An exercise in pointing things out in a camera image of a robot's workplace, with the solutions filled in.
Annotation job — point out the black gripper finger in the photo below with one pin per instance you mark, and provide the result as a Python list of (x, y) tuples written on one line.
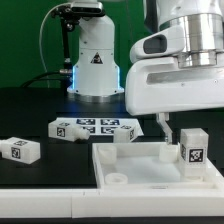
[(162, 120)]

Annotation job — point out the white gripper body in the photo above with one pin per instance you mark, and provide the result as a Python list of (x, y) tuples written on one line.
[(160, 86)]

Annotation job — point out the white square tabletop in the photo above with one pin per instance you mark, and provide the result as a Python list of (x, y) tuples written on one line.
[(138, 166)]

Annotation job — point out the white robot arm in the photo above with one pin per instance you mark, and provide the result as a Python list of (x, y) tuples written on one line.
[(179, 67)]

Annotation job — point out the paper sheet with markers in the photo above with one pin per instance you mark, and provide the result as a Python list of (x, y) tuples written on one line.
[(104, 126)]

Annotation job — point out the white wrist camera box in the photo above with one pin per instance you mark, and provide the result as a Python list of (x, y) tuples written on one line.
[(169, 41)]

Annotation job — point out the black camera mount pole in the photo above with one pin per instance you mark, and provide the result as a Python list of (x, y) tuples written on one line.
[(68, 21)]

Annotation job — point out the grey rear camera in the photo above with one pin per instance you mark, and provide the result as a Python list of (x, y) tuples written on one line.
[(87, 8)]

